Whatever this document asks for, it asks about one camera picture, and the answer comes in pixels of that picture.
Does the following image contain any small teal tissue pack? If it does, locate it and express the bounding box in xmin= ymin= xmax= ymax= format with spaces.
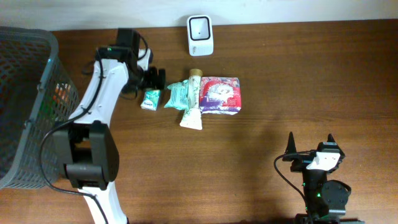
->
xmin=141 ymin=90 xmax=160 ymax=111

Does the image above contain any teal wipes packet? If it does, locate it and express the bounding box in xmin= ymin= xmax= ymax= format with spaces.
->
xmin=164 ymin=80 xmax=188 ymax=110

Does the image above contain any white green tube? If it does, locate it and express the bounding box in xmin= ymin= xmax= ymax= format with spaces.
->
xmin=180 ymin=68 xmax=203 ymax=130

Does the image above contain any red purple tissue pack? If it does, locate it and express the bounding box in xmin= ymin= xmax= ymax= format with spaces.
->
xmin=199 ymin=77 xmax=242 ymax=115

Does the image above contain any orange tissue pack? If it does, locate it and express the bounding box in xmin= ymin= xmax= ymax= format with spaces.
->
xmin=52 ymin=83 xmax=71 ymax=103

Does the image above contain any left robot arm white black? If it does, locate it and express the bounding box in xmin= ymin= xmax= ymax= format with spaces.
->
xmin=46 ymin=28 xmax=165 ymax=223

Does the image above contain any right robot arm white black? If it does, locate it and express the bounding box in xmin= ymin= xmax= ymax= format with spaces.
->
xmin=273 ymin=133 xmax=363 ymax=223

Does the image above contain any grey plastic mesh basket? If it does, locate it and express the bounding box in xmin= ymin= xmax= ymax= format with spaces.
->
xmin=1 ymin=27 xmax=80 ymax=189

